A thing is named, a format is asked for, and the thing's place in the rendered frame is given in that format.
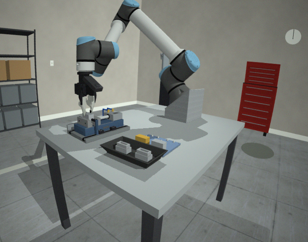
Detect yellow rectangular block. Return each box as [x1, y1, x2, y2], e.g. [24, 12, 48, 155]
[135, 134, 150, 144]

